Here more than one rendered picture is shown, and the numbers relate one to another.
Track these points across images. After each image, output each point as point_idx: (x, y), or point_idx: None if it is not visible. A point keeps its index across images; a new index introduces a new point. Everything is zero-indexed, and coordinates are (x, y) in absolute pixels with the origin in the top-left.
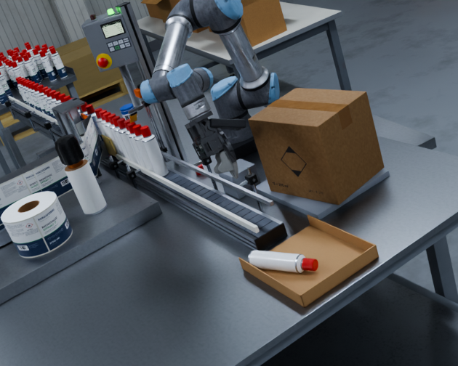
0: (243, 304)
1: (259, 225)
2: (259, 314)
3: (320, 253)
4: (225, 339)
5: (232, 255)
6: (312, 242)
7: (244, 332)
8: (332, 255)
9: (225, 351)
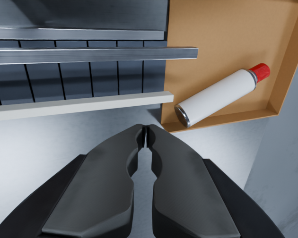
0: (209, 148)
1: (133, 69)
2: (232, 142)
3: (237, 36)
4: (225, 173)
5: (119, 122)
6: (210, 21)
7: (235, 159)
8: (254, 29)
9: (234, 176)
